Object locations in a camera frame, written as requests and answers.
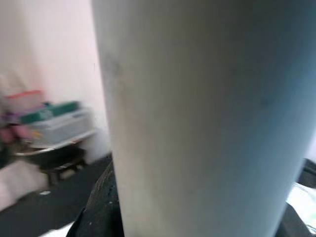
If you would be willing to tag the black round stool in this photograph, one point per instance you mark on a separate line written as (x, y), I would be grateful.
(61, 168)

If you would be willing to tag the red lidded plastic container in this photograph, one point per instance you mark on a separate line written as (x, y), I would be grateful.
(24, 98)

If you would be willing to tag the clear plastic storage box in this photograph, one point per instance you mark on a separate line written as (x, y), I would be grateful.
(64, 128)

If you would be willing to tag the black metal bowl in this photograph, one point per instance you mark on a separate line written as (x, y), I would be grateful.
(56, 154)

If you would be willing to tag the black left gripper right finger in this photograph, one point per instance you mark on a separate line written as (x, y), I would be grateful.
(291, 227)

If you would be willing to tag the white plastic table leg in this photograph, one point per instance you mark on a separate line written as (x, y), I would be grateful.
(197, 111)

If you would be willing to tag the white plastic table top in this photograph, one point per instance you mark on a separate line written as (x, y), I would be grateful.
(303, 202)

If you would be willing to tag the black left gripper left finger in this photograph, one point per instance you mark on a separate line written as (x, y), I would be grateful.
(101, 212)

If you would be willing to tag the pink plastic bag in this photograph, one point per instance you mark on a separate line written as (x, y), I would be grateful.
(10, 133)

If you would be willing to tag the white floor towel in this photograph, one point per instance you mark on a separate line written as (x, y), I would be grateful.
(17, 182)

